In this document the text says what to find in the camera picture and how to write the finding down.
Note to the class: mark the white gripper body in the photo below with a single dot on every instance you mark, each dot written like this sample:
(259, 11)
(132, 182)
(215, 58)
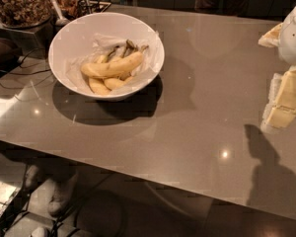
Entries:
(294, 37)

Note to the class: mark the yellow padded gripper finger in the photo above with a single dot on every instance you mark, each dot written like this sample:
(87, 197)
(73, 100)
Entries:
(271, 38)
(280, 110)

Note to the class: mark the white ceramic bowl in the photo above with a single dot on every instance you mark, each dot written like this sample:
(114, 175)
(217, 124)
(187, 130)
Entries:
(75, 39)

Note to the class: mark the white paper bowl liner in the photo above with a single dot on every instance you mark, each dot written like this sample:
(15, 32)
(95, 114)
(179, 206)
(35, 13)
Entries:
(134, 81)

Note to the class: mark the snack tray in background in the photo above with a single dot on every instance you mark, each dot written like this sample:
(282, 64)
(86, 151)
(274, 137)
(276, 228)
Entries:
(73, 9)

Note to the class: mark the white plastic scoop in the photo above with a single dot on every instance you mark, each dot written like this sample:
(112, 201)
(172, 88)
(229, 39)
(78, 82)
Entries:
(61, 20)

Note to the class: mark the white shoe under table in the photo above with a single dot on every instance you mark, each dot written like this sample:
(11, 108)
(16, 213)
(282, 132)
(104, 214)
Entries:
(62, 195)

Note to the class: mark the dark round device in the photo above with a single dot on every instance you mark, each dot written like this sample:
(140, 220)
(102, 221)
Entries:
(9, 56)

